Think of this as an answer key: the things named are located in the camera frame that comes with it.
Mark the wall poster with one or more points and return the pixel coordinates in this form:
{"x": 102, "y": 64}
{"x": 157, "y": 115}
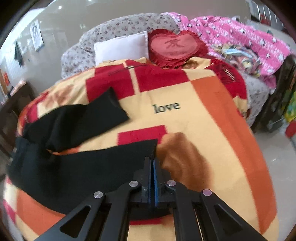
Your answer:
{"x": 36, "y": 35}

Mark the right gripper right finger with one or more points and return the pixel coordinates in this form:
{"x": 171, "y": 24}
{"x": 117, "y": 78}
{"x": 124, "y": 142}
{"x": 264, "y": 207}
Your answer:
{"x": 160, "y": 178}

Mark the red heart cushion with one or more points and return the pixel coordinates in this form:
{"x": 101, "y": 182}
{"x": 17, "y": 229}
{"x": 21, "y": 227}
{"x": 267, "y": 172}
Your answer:
{"x": 170, "y": 50}

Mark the floral grey quilt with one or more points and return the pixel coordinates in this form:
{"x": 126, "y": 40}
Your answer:
{"x": 81, "y": 56}

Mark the colourful crumpled cloth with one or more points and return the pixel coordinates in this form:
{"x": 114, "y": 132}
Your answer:
{"x": 240, "y": 57}

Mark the black pants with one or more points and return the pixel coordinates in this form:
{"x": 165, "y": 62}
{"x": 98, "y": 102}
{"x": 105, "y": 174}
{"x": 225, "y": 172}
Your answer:
{"x": 59, "y": 181}

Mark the white pillow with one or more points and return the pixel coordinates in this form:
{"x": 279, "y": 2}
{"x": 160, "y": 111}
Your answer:
{"x": 126, "y": 47}

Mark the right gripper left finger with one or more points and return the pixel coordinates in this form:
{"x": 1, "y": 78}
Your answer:
{"x": 143, "y": 177}

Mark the orange red love blanket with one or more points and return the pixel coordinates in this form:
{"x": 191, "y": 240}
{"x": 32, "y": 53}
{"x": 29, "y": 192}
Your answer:
{"x": 203, "y": 140}

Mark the dark wooden table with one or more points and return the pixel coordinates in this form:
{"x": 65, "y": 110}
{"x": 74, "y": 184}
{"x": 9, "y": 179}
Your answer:
{"x": 11, "y": 105}

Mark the pink patterned quilt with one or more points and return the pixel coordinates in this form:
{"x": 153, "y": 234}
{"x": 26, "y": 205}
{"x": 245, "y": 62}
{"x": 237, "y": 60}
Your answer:
{"x": 217, "y": 30}

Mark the dark hanging cloth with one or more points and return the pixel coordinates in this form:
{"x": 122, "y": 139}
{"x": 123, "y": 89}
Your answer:
{"x": 18, "y": 55}

